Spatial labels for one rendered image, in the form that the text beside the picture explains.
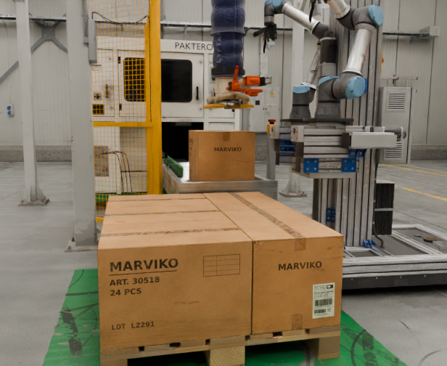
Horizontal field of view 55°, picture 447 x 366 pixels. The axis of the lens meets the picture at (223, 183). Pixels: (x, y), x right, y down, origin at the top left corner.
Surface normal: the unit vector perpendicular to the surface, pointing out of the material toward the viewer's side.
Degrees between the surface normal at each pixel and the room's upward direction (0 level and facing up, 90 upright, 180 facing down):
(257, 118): 90
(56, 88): 90
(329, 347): 90
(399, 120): 90
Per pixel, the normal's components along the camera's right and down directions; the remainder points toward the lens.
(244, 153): 0.18, 0.14
